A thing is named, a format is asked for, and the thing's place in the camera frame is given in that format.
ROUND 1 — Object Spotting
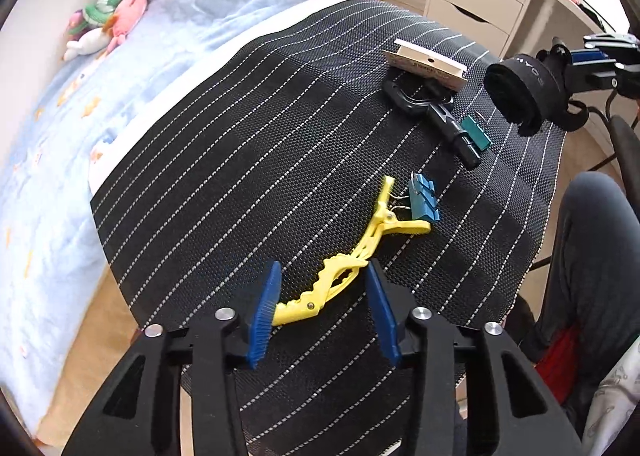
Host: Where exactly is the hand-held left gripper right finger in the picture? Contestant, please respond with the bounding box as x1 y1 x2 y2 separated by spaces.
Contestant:
364 258 586 456

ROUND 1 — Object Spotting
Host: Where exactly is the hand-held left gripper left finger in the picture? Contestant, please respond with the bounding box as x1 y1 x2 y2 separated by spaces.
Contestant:
60 261 283 456

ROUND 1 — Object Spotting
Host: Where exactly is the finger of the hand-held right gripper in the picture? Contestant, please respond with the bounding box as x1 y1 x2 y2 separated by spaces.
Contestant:
570 33 640 67
564 64 640 100

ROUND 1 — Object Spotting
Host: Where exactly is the yellow plastic hair clip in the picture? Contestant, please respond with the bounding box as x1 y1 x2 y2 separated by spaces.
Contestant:
272 176 432 327

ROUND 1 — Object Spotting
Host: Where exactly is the black strap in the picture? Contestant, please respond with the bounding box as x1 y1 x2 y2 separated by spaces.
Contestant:
483 38 591 137

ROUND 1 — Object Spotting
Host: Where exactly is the blue binder clip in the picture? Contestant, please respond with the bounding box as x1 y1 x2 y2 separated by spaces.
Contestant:
395 173 443 224

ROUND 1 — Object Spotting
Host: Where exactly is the green binder clip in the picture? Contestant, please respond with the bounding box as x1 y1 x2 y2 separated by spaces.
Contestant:
460 116 493 153

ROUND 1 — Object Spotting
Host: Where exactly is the black spring clamp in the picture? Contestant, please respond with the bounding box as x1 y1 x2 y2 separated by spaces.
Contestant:
382 70 483 169

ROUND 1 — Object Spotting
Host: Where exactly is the white desk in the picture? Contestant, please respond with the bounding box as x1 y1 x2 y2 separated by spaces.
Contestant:
537 0 640 36

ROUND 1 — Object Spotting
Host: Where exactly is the black white-striped table mat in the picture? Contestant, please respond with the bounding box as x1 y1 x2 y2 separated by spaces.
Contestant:
90 0 568 456

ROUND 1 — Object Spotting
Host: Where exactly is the person's right leg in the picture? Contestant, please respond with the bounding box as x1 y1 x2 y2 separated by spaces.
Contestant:
520 172 640 407

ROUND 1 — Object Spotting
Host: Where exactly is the tan bed skirt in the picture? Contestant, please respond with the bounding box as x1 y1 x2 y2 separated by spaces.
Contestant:
37 276 141 447

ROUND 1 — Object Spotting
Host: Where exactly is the red cloth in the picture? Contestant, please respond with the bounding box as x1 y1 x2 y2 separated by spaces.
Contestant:
537 328 586 402

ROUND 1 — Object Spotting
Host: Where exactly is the white printed shirt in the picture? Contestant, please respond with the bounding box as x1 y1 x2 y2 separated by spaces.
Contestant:
582 336 640 456

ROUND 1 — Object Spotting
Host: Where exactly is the light blue blanket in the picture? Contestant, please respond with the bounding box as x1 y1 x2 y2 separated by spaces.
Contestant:
0 0 313 442

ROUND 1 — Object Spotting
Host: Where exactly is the white seal plush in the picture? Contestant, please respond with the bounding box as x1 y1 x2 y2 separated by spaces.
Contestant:
62 28 113 61

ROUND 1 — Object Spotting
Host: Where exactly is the pink fish plush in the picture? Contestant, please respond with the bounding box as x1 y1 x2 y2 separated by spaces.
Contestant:
102 0 148 41

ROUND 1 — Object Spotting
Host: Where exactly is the pink and green plush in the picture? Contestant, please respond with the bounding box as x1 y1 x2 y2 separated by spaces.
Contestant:
67 8 101 36

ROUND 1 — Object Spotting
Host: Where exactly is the green striped plush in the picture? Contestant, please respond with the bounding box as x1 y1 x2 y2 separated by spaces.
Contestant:
82 0 123 21

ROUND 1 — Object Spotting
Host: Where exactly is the black cable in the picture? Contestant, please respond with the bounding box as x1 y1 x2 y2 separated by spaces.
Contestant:
582 88 623 171

